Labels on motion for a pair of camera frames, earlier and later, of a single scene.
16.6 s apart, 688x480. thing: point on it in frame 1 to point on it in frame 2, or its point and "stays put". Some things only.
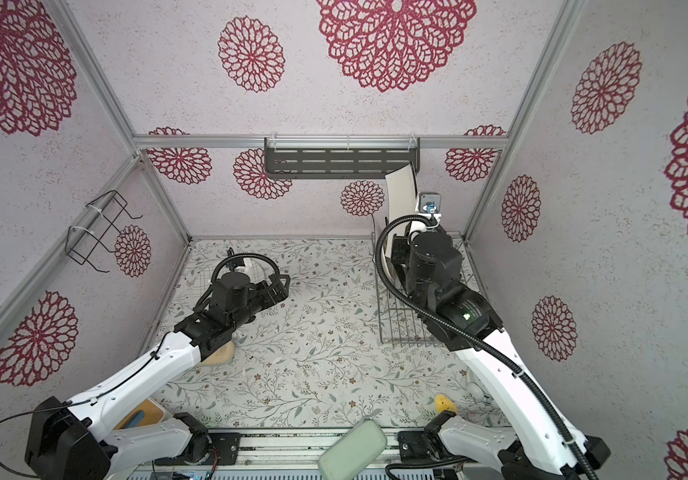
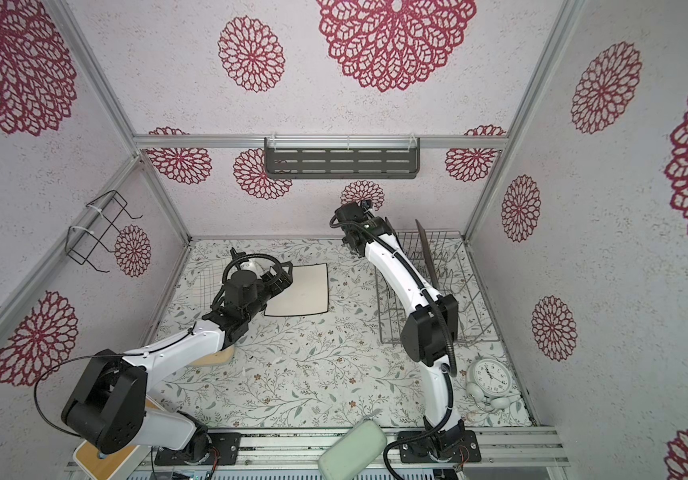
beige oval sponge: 222,356 stays put
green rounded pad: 350,457 stays put
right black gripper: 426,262 to 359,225
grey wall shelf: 338,157 stays put
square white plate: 401,201 to 307,294
